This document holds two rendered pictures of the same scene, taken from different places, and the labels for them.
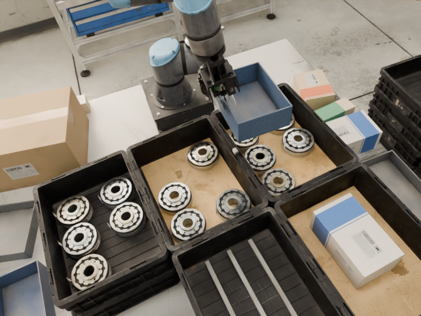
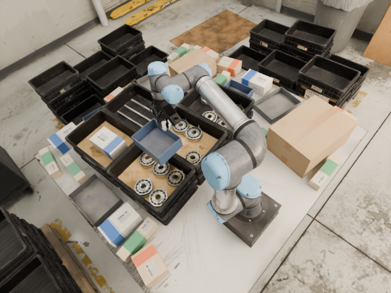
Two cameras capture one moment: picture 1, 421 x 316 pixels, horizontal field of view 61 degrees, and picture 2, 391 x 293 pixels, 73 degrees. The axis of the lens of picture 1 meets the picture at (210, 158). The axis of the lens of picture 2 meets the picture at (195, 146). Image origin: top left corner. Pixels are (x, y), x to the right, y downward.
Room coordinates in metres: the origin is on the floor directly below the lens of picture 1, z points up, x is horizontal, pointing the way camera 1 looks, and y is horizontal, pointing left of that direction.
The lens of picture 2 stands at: (1.50, -0.32, 2.13)
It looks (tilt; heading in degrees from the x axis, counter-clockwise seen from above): 55 degrees down; 154
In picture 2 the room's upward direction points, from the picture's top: 10 degrees counter-clockwise
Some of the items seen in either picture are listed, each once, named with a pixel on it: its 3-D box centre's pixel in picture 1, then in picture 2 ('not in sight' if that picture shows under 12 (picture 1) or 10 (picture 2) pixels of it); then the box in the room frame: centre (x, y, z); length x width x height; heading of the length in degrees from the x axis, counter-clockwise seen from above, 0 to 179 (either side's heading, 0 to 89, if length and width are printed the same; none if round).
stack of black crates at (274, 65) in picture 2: not in sight; (281, 78); (0.19, 1.38, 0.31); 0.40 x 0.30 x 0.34; 12
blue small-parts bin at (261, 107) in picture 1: (249, 100); (157, 141); (0.71, -0.13, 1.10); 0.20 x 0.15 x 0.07; 13
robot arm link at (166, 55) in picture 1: (168, 60); (246, 190); (1.13, 0.09, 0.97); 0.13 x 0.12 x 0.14; 88
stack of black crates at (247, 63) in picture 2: not in sight; (248, 67); (-0.20, 1.30, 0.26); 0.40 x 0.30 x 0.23; 12
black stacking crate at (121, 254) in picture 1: (101, 227); (216, 109); (0.53, 0.35, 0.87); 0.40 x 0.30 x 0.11; 18
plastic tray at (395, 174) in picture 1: (391, 193); (95, 199); (0.56, -0.57, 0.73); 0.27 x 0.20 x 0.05; 14
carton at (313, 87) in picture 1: (312, 91); (150, 264); (1.07, -0.47, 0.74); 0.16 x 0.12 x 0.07; 1
